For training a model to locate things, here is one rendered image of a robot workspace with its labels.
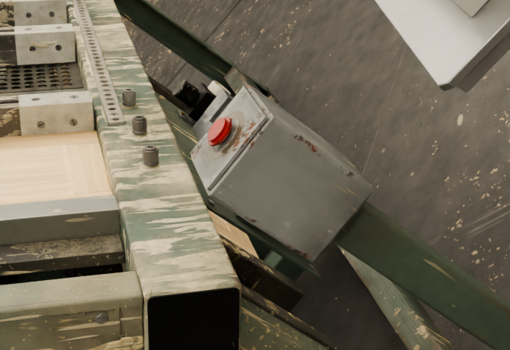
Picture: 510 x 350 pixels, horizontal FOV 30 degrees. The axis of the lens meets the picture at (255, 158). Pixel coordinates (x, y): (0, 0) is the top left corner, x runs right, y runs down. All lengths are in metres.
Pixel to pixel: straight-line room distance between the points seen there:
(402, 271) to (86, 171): 0.55
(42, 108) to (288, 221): 0.67
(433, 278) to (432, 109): 1.35
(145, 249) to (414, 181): 1.34
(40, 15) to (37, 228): 1.10
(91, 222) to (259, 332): 0.31
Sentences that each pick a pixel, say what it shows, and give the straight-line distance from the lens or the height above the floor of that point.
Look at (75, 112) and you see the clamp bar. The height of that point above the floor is 0.94.
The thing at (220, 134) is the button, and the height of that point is 0.94.
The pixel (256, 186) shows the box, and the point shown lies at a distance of 1.10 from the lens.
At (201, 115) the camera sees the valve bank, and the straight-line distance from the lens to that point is 1.79.
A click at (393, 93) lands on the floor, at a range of 2.78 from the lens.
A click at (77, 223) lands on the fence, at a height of 0.94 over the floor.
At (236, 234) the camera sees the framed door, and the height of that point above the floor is 0.30.
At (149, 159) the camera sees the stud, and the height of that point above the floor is 0.87.
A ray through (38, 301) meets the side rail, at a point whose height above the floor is 1.00.
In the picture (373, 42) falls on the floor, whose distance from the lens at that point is 3.05.
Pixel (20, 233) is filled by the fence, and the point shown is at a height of 1.00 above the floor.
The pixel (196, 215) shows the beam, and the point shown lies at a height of 0.83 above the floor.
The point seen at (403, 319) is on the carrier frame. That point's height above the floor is 0.18.
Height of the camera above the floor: 1.37
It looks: 25 degrees down
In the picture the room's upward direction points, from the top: 55 degrees counter-clockwise
